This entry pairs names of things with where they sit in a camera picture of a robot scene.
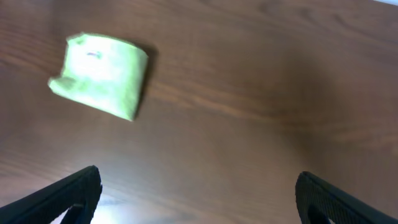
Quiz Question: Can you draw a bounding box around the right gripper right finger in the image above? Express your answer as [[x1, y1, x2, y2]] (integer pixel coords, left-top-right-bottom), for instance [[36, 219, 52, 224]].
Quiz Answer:
[[295, 171, 397, 224]]

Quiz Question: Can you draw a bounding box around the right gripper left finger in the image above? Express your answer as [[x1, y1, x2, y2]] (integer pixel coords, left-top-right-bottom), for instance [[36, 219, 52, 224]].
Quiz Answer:
[[1, 166, 103, 224]]

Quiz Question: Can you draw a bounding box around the light green cloth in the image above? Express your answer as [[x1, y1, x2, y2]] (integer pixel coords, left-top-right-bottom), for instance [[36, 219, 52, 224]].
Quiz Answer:
[[48, 33, 149, 121]]

